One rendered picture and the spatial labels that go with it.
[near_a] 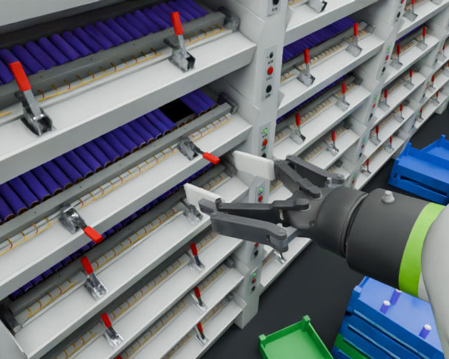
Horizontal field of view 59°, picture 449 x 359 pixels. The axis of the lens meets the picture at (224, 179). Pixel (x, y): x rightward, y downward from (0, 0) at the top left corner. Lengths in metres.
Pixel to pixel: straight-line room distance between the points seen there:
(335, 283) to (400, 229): 1.35
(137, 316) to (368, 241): 0.71
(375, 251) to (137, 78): 0.45
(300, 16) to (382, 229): 0.67
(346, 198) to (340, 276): 1.35
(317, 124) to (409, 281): 0.93
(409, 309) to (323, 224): 0.94
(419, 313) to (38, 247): 1.06
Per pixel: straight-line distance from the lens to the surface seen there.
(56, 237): 0.69
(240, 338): 1.55
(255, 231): 0.44
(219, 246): 1.12
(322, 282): 1.73
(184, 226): 0.92
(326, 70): 1.19
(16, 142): 0.58
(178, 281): 1.05
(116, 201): 0.72
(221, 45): 0.79
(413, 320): 1.33
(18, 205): 0.71
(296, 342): 1.56
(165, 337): 1.19
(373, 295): 1.34
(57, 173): 0.74
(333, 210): 0.43
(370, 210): 0.41
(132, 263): 0.86
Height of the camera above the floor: 1.37
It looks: 40 degrees down
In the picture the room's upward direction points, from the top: straight up
